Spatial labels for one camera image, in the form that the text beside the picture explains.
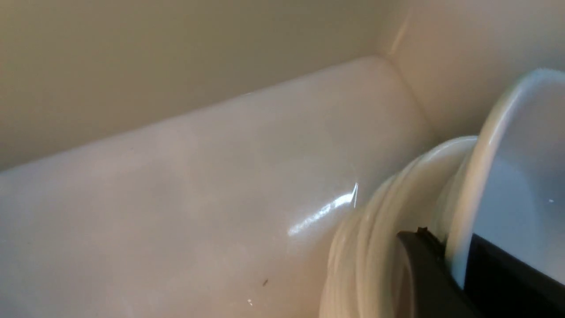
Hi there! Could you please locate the stack of white sauce dishes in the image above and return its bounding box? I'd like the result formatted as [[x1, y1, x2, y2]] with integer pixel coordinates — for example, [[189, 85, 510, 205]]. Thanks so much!
[[319, 136, 478, 318]]

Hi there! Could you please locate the white sauce dish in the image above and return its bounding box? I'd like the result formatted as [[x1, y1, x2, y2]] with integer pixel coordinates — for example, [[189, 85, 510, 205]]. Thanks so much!
[[445, 68, 565, 287]]

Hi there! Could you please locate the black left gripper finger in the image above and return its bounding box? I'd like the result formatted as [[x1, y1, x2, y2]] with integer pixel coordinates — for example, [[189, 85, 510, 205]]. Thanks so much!
[[395, 228, 565, 318]]

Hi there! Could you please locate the large white plastic tub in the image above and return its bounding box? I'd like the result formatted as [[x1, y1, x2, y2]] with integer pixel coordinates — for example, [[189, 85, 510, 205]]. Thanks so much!
[[1, 0, 564, 318]]

